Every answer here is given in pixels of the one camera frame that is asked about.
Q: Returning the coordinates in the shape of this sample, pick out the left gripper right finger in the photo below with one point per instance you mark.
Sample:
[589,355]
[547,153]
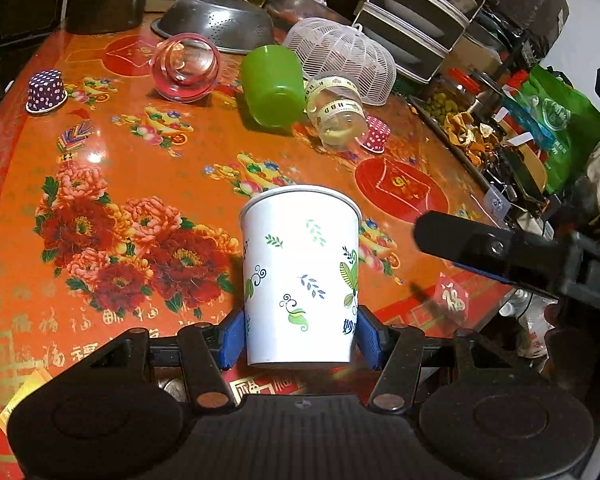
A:
[397,353]

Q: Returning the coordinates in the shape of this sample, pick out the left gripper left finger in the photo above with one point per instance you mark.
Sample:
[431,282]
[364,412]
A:
[206,351]

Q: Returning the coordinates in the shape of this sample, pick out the white paper cup green print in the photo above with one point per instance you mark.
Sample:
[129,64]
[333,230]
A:
[300,266]

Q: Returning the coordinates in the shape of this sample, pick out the green plastic cup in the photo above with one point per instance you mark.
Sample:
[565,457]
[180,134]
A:
[272,83]

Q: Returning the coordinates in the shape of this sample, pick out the coin on table edge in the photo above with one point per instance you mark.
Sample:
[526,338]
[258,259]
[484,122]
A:
[176,388]

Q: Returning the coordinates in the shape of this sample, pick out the green shopping bag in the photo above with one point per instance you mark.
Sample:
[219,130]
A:
[565,125]

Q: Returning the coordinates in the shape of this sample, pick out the tray of dried peels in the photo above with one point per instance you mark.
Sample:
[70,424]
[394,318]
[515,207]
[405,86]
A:
[491,156]

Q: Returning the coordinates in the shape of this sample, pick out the red lid pickle jar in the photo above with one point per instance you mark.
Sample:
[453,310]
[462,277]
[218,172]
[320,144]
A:
[451,92]

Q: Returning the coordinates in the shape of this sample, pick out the red polka dot cupcake liner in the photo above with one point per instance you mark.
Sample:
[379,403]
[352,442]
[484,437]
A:
[376,136]

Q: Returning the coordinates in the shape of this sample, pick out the clear jar yellow label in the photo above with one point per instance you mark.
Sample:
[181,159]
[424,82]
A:
[335,110]

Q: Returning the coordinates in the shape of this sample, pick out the black covered appliance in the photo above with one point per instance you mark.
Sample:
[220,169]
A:
[540,22]

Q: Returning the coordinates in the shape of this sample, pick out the white tiered dish rack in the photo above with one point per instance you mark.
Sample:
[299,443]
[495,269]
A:
[419,34]

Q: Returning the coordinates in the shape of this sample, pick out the purple polka dot cupcake liner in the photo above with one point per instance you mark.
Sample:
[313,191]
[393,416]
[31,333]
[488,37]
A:
[46,92]

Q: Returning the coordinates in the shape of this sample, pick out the white mesh food cover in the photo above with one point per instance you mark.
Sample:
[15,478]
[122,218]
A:
[327,48]

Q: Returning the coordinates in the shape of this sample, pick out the stainless steel colander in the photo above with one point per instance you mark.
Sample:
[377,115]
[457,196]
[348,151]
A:
[233,26]

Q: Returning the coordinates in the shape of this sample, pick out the steel basin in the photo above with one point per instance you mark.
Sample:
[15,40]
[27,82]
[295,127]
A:
[286,13]

